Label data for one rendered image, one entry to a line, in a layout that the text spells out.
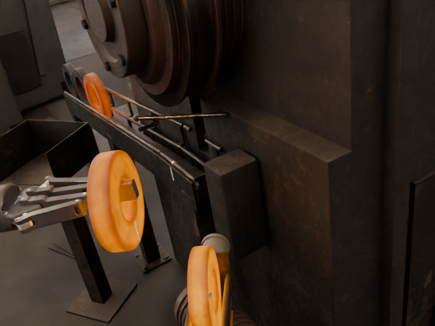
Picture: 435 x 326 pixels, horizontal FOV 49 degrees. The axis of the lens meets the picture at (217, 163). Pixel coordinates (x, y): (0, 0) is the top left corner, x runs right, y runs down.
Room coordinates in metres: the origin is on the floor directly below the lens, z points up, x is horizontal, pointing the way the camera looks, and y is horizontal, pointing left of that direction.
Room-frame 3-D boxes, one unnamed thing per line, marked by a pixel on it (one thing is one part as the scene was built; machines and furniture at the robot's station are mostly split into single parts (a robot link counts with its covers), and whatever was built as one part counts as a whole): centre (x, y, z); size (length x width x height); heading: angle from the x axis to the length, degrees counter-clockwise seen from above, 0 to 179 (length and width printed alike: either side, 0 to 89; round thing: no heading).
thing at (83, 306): (1.40, 0.55, 0.36); 0.26 x 0.20 x 0.72; 62
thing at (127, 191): (0.62, 0.16, 0.93); 0.07 x 0.01 x 0.03; 82
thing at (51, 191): (0.65, 0.25, 0.92); 0.11 x 0.01 x 0.04; 83
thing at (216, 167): (0.88, -0.03, 0.68); 0.11 x 0.08 x 0.24; 117
